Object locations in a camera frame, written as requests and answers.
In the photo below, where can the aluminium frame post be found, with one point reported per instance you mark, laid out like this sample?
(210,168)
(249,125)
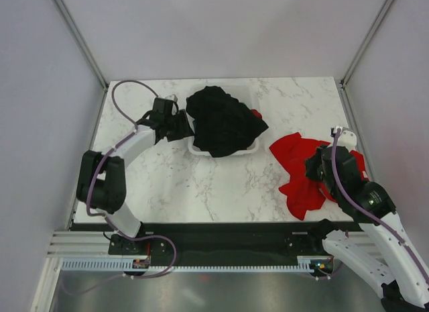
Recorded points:
(81,43)
(365,43)

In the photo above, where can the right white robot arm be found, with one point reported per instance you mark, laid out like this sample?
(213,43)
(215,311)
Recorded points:
(400,280)

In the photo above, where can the red cloth in basket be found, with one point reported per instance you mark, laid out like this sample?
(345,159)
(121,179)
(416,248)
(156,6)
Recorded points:
(256,113)

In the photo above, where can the red t shirt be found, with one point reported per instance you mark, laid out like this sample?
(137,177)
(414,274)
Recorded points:
(302,194)

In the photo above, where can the left aluminium frame post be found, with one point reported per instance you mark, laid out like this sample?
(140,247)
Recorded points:
(81,43)

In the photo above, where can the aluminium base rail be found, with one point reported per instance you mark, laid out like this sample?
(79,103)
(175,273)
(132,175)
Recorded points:
(92,244)

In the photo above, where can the right aluminium frame post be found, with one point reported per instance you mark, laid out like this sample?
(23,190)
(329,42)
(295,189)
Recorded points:
(365,43)

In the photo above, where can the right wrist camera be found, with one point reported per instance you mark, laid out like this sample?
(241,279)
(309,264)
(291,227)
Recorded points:
(344,137)

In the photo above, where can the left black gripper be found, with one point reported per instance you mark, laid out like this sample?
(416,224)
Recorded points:
(184,129)

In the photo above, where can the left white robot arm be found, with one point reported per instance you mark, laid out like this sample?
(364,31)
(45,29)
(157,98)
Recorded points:
(102,179)

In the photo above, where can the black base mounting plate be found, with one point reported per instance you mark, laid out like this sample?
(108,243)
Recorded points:
(261,242)

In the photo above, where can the black t shirt pile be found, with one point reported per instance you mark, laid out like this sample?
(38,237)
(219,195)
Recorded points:
(224,124)

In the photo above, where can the white slotted cable duct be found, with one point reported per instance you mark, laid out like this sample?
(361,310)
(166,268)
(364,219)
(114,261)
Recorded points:
(302,265)

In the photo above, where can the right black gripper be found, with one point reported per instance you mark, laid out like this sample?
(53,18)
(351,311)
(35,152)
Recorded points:
(310,162)

